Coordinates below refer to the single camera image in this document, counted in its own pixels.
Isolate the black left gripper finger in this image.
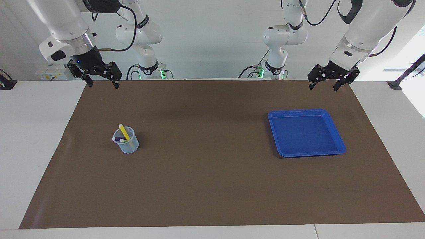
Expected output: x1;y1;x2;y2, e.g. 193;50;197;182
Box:
333;67;360;91
308;65;328;90

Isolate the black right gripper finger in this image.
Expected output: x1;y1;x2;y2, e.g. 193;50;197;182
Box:
103;61;122;89
67;63;94;88

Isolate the yellow pen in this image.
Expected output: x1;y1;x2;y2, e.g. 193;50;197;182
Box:
119;124;131;141

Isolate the black stand with base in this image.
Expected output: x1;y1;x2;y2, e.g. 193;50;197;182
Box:
387;53;425;90

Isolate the blue plastic tray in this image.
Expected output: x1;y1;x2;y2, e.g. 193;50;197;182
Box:
268;109;347;158

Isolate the pale blue mesh pen cup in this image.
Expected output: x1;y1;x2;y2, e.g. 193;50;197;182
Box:
113;126;139;154

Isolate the brown table mat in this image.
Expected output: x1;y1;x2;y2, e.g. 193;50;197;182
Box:
19;80;425;229

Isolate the black base cable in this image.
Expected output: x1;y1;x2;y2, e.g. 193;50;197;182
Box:
126;65;140;80
238;50;270;78

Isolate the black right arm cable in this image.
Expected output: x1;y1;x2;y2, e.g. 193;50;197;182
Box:
91;0;137;53

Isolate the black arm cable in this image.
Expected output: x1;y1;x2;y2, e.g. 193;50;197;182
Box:
298;0;398;57
91;0;137;53

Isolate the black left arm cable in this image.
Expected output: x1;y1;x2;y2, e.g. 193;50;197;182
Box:
298;0;398;57

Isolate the black clamp mount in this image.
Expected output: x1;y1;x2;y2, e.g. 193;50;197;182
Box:
0;69;18;90

